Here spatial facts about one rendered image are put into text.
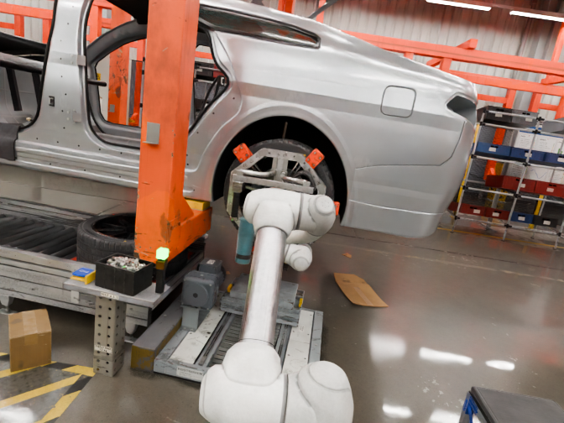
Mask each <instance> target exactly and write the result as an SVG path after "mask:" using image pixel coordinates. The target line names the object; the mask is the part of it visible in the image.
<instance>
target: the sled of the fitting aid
mask: <svg viewBox="0 0 564 423"><path fill-rule="evenodd" d="M237 280H238V277H235V279H234V280H233V282H232V283H231V284H230V285H229V286H228V287H227V290H226V292H225V293H224V294H223V296H222V298H221V299H220V305H219V311H226V312H231V313H234V314H239V315H243V310H244V306H245V300H242V299H238V298H234V297H230V290H231V289H232V287H233V286H234V285H235V283H236V282H237ZM304 293H305V291H303V290H297V293H296V297H295V303H294V306H293V310H291V309H286V308H282V307H278V312H277V320H276V322H278V323H282V324H286V325H290V326H298V324H299V319H300V312H301V307H302V303H303V298H304Z"/></svg>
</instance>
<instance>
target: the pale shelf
mask: <svg viewBox="0 0 564 423"><path fill-rule="evenodd" d="M155 286H156V283H152V285H151V286H150V287H148V288H147V289H145V290H143V291H141V292H140V293H138V294H136V295H135V296H134V297H132V296H130V295H125V294H121V293H118V292H116V291H112V290H107V289H104V288H102V287H98V286H95V280H93V281H92V282H90V283H89V284H87V285H85V282H84V281H79V280H76V279H68V280H67V281H65V282H63V283H62V288H63V289H65V290H73V291H76V292H81V293H85V294H88V295H96V296H100V297H104V298H108V299H112V300H119V301H123V302H127V303H131V304H135V305H139V306H147V307H150V308H155V307H156V306H157V305H158V304H159V303H160V302H161V301H162V300H163V299H164V298H165V297H166V296H167V295H168V294H169V293H170V288H171V287H170V286H168V285H165V286H164V293H163V294H162V295H156V294H155V293H154V292H155ZM153 306H154V307H153Z"/></svg>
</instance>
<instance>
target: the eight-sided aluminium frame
mask: <svg viewBox="0 0 564 423"><path fill-rule="evenodd" d="M286 155H287V156H286ZM264 156H268V157H277V158H278V159H287V160H293V161H298V162H299V163H300V165H301V167H302V168H303V169H304V170H307V171H309V172H310V173H311V175H312V177H313V176H315V177H313V179H314V181H315V184H316V188H317V189H318V193H317V195H325V194H326V186H325V184H324V182H323V181H322V180H321V178H320V177H319V175H318V174H317V173H316V172H315V170H314V169H312V168H311V167H310V166H309V164H308V163H307V162H305V160H306V157H305V156H304V155H303V154H299V153H292V152H287V151H282V150H277V149H266V148H262V149H261V150H259V151H258V152H257V153H255V154H254V155H253V156H251V157H250V158H249V159H247V160H246V161H244V162H243V163H242V164H240V165H239V166H238V167H237V168H236V169H234V170H233V171H232V172H231V176H230V184H229V191H228V198H227V212H228V213H229V215H230V216H231V211H232V199H233V192H234V191H232V183H233V182H234V180H232V174H236V173H237V172H238V170H241V169H243V170H247V169H248V168H250V167H251V166H252V165H254V164H255V163H257V162H258V161H259V160H261V159H262V158H263V157H264ZM294 156H295V157H294ZM304 162H305V164H304ZM308 169H309V170H308ZM317 182H319V183H317ZM240 217H243V215H242V214H241V212H240V211H238V221H235V223H237V225H238V226H239V223H240Z"/></svg>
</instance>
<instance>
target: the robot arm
mask: <svg viewBox="0 0 564 423"><path fill-rule="evenodd" d="M243 215H244V217H245V219H246V220H247V221H248V222H249V223H251V224H253V230H254V232H255V234H256V240H255V243H254V251H253V259H252V264H251V269H250V274H249V275H250V276H249V282H248V290H247V295H246V300H245V306H244V310H243V319H242V325H241V329H240V334H239V339H238V343H236V344H234V345H233V346H232V347H231V348H230V349H229V350H228V351H227V354H226V356H225V358H224V360H223V362H222V364H215V365H214V366H212V367H211V368H210V369H209V370H208V371H207V373H206V374H205V375H204V377H203V379H202V381H201V392H200V400H199V411H200V414H201V415H202V416H203V417H204V418H205V419H206V420H208V421H209V422H211V423H352V422H353V396H352V391H351V387H350V384H349V382H348V379H347V375H346V374H345V373H344V372H343V370H342V369H341V368H339V367H338V366H337V365H336V364H334V363H330V362H326V361H317V362H312V363H308V364H307V365H306V366H304V367H302V368H301V369H300V371H298V372H294V373H288V374H286V373H281V366H280V358H279V355H278V353H277V352H276V351H275V350H274V349H273V347H274V334H275V327H276V320H277V312H278V305H279V292H280V285H281V278H282V270H283V263H286V264H288V265H290V266H291V267H292V268H293V269H295V270H297V271H304V270H306V269H308V267H309V266H310V264H311V260H312V250H311V243H314V242H315V241H316V240H317V239H318V238H320V237H321V236H323V235H324V234H326V233H327V232H328V231H329V230H330V229H331V227H332V225H333V223H334V221H335V218H336V207H335V204H334V202H333V200H332V199H331V198H330V197H329V196H324V195H315V196H313V195H307V194H301V193H297V192H294V191H287V190H281V189H270V188H266V189H259V190H255V191H251V192H250V193H248V194H247V196H246V199H245V202H244V206H243ZM292 229H294V230H295V231H292ZM296 243H298V245H296Z"/></svg>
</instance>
